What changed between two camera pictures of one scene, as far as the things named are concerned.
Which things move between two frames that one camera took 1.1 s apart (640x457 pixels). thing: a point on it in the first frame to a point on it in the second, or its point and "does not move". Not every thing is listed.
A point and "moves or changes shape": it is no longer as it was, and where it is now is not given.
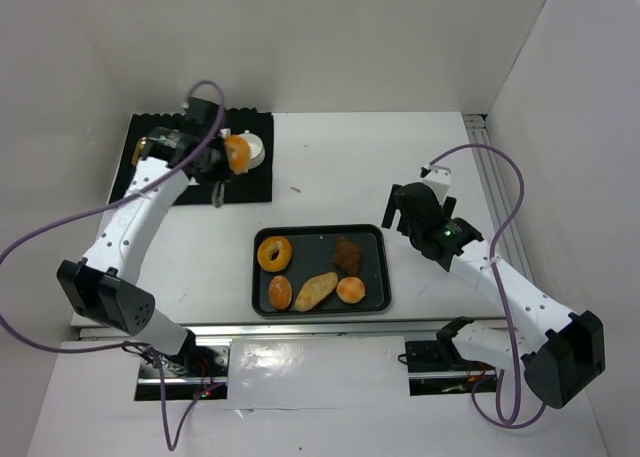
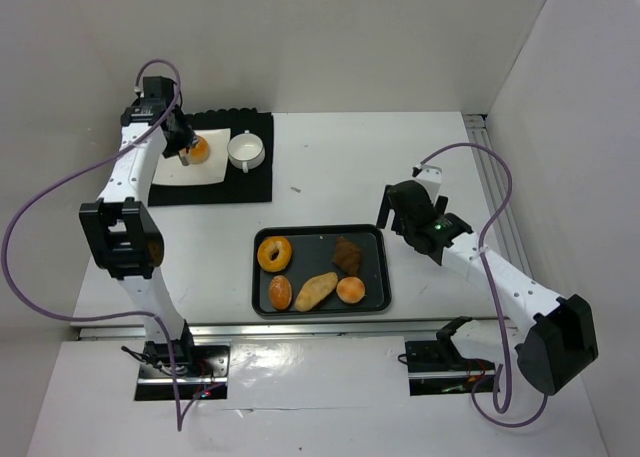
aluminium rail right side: (477, 132) does not move
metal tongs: (218, 192) moves or changes shape
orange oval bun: (280, 292) does not move
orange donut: (237, 148) moves or changes shape
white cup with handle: (257, 151) does not move
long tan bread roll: (314, 290) does not move
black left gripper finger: (204, 172) to (173, 146)
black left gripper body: (217, 172) to (179, 140)
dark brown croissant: (347, 256) does not move
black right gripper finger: (405, 225) does not move
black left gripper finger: (221, 164) to (185, 131)
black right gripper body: (400, 209) does not move
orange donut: (267, 247) does not move
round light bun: (350, 290) does not move
